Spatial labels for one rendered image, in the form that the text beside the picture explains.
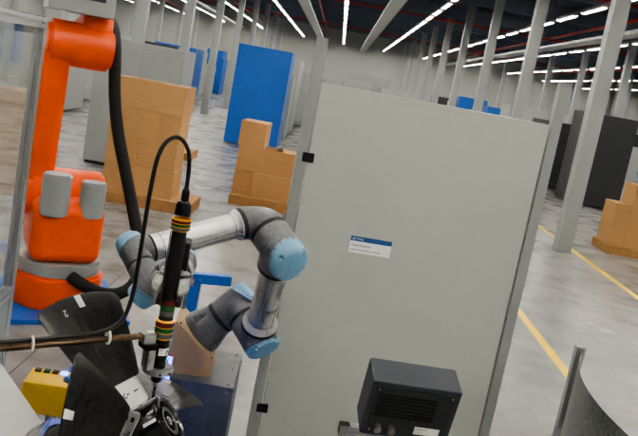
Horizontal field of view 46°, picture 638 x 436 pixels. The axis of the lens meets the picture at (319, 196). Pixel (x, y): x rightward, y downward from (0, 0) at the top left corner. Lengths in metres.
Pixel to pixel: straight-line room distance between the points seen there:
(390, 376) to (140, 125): 7.91
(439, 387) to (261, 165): 8.95
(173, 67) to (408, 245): 9.03
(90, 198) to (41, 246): 0.48
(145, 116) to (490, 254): 6.71
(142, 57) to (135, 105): 2.66
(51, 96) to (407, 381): 4.07
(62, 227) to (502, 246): 3.21
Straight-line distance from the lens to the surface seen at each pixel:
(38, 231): 5.65
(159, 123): 9.74
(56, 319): 1.78
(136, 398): 1.78
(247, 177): 11.06
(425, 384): 2.20
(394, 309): 3.69
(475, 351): 3.86
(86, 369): 1.52
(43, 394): 2.24
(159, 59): 12.32
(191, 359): 2.52
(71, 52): 5.64
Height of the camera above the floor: 2.02
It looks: 9 degrees down
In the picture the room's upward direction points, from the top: 11 degrees clockwise
